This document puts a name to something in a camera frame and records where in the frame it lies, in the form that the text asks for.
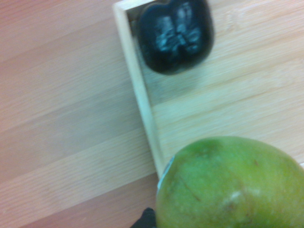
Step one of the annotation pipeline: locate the green apple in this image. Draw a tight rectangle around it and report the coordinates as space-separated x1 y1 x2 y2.
155 135 304 228

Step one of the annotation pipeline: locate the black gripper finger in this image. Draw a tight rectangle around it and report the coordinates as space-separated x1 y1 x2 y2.
132 207 158 228

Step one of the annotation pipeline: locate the light wooden tray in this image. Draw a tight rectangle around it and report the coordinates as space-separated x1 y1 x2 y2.
112 0 304 181

